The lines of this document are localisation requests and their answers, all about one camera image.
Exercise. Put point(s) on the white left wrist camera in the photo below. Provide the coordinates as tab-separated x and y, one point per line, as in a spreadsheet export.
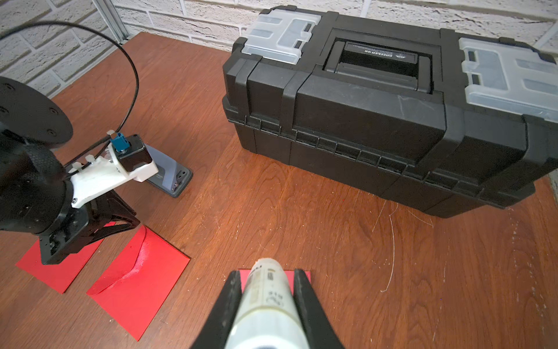
125	159

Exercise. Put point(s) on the grey hole punch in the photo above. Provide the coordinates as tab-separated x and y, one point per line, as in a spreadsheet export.
172	177

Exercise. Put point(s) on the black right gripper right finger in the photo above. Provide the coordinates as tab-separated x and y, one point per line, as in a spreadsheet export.
318	330

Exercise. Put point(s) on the aluminium left corner post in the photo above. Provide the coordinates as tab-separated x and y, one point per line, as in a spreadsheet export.
111	17

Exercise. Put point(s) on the black plastic toolbox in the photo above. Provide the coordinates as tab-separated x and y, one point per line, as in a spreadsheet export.
437	120

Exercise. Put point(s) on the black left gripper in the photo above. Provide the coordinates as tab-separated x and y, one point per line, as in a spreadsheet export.
104	216

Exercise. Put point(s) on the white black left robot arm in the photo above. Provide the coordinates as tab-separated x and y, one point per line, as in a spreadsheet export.
36	194

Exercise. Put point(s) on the white glue stick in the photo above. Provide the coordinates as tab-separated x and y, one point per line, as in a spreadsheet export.
267	316

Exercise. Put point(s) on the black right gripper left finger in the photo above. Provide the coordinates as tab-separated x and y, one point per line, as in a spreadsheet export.
215	332

